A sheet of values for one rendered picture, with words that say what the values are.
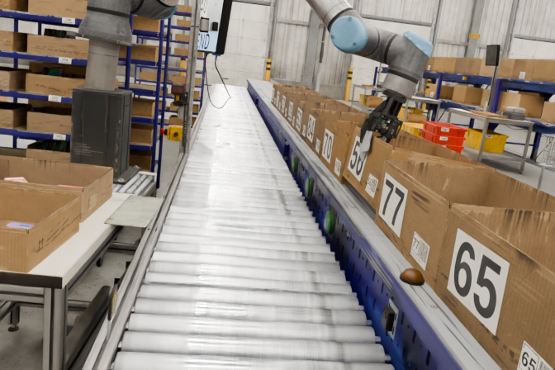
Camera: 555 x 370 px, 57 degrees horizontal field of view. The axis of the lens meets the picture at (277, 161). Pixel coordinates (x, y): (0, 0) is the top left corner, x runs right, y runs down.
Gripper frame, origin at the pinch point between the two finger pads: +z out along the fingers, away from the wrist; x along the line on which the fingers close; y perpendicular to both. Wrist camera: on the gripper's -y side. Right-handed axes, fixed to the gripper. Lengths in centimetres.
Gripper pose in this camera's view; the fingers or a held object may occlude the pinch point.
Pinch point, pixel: (365, 158)
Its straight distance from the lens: 150.0
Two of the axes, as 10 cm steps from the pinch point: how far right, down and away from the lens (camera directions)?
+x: 9.2, 3.4, 1.6
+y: 1.0, 2.1, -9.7
